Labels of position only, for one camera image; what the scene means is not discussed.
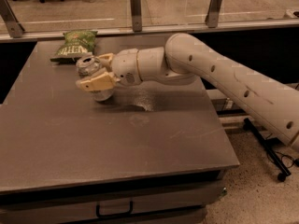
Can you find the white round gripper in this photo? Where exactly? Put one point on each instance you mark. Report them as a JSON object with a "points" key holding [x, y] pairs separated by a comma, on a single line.
{"points": [[125, 66]]}

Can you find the silver green 7up can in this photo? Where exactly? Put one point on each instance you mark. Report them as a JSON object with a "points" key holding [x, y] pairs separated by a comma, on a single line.
{"points": [[86, 67]]}

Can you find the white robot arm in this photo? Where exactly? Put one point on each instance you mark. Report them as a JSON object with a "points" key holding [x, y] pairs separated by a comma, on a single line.
{"points": [[183, 58]]}

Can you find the green chip bag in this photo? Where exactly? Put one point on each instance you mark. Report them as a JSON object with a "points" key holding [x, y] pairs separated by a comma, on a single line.
{"points": [[77, 44]]}

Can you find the black wheeled stand base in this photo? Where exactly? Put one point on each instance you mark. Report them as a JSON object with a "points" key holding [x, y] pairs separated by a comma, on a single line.
{"points": [[284, 171]]}

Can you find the middle metal barrier bracket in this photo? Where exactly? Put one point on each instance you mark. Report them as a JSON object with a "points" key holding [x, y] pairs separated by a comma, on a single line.
{"points": [[136, 14]]}

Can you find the metal barrier bracket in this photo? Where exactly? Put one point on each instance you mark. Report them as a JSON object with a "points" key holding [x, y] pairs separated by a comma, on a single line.
{"points": [[14, 28], [136, 14], [212, 16]]}

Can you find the left metal barrier bracket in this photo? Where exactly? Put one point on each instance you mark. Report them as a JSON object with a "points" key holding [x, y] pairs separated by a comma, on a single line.
{"points": [[14, 28]]}

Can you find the right metal barrier bracket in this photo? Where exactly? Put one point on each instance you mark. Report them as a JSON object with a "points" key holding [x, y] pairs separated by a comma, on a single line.
{"points": [[212, 16]]}

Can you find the black drawer handle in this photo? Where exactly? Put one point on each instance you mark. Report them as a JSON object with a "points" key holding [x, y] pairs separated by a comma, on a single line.
{"points": [[110, 209]]}

